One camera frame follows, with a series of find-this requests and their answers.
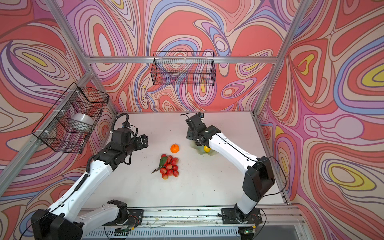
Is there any yellow fake mango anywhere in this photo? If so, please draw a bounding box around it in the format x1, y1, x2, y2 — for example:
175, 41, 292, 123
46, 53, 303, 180
204, 146, 211, 153

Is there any small orange tangerine with stem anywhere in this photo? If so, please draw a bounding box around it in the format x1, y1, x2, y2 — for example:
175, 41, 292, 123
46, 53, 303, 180
170, 144, 180, 154

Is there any red lychee bunch with leaf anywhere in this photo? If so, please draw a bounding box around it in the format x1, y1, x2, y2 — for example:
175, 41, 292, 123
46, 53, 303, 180
151, 154, 179, 180

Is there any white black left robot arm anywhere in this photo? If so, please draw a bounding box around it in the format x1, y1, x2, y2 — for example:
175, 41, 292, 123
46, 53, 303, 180
31, 113, 149, 240

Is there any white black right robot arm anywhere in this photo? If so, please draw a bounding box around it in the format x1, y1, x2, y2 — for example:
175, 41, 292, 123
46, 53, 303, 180
186, 113, 275, 219

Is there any green scalloped fruit bowl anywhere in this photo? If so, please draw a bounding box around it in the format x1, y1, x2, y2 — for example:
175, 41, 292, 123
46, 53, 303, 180
190, 141, 217, 156

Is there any black wire basket left wall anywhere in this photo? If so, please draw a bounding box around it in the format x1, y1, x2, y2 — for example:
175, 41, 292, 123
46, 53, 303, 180
32, 83, 109, 154

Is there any black wire basket wall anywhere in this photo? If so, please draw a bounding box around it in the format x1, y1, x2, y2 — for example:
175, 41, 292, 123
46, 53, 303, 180
151, 51, 216, 86
32, 83, 109, 154

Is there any black wire basket back wall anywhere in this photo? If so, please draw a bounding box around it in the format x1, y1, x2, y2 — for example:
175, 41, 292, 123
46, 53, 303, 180
151, 51, 216, 86

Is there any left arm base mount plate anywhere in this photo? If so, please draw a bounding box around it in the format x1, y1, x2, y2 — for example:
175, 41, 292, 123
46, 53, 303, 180
104, 209, 144, 227

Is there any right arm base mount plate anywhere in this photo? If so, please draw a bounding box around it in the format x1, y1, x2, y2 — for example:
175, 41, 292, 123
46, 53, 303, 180
218, 208, 263, 226

